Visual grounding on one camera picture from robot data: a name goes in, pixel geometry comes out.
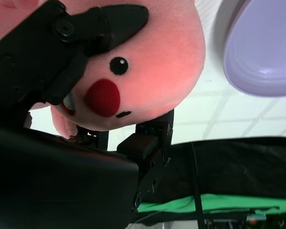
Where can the pink plush doll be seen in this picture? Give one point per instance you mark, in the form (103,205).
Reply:
(157,59)

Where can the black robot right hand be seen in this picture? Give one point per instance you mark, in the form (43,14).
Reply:
(50,179)

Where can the green cloth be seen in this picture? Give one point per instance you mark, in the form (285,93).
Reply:
(176,204)

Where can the black backdrop cloth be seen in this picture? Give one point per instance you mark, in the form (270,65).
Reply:
(240,167)

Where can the purple plastic plate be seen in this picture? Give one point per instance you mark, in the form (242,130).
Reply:
(264,47)

